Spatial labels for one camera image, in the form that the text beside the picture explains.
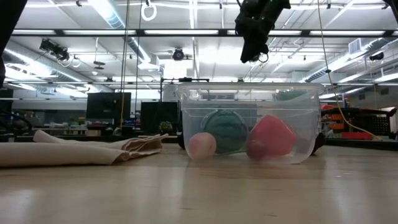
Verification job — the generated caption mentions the shelf with red bins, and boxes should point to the shelf with red bins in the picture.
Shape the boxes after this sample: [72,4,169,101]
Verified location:
[322,104,398,141]

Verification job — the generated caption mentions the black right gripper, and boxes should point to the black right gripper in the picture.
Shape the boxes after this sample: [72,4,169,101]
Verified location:
[234,0,292,63]

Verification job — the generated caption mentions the clear plastic tupperware container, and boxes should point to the clear plastic tupperware container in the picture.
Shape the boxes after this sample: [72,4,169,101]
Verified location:
[176,82,325,165]

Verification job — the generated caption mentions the red pepper toy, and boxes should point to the red pepper toy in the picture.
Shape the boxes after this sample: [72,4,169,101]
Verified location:
[248,114,299,158]

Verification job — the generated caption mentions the pink peach toy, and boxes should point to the pink peach toy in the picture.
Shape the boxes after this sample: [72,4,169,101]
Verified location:
[187,132,218,161]

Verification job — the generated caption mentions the thin yellow hanging cable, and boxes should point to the thin yellow hanging cable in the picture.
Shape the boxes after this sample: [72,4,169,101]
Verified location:
[316,0,385,142]

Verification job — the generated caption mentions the black monitor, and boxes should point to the black monitor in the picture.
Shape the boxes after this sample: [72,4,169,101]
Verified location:
[86,91,132,129]
[140,101,180,135]

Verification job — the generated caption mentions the red cherry toy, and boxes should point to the red cherry toy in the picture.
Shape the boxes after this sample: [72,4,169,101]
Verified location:
[246,139,269,161]

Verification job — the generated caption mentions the beige folded cloth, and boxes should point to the beige folded cloth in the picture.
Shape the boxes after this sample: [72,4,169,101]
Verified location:
[0,129,169,168]

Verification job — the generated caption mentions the thin green hanging cable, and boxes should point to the thin green hanging cable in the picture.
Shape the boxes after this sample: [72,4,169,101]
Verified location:
[119,0,131,129]

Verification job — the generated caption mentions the small background plant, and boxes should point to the small background plant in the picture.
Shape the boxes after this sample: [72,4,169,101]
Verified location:
[158,121,174,135]

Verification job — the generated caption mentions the black overhead camera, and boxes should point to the black overhead camera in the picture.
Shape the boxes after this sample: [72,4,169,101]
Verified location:
[172,48,186,62]

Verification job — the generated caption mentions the white hanging ring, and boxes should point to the white hanging ring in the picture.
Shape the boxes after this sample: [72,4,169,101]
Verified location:
[141,1,157,22]

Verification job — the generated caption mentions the green watermelon toy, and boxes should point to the green watermelon toy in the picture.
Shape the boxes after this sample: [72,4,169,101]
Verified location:
[200,108,249,155]

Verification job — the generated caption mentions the black ceiling-mounted device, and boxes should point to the black ceiling-mounted device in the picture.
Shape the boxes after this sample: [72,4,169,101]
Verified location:
[39,39,71,62]

